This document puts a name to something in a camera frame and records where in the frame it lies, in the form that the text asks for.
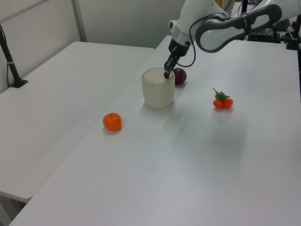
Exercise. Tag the dark red apple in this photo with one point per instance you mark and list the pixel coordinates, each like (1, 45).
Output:
(180, 76)

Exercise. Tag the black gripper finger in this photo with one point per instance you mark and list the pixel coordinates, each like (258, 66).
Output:
(167, 68)
(173, 61)

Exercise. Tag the black pole with base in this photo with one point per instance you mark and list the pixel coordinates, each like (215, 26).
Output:
(14, 73)

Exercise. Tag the orange mandarin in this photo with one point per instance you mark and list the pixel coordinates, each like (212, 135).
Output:
(112, 122)

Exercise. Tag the small oranges with green leaves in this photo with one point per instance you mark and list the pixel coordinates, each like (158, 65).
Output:
(222, 103)

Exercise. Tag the white cylindrical cup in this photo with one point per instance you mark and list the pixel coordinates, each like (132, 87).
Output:
(158, 91)

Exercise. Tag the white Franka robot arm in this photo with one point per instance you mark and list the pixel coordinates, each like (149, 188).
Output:
(216, 30)

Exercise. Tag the grey aluminium wall post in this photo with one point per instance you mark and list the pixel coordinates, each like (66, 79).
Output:
(80, 21)

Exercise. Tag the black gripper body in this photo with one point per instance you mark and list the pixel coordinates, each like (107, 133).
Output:
(178, 48)

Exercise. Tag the black camera stand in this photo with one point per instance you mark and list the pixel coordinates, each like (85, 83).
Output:
(294, 40)

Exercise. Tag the dark background equipment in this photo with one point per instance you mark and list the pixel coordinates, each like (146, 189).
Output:
(265, 35)

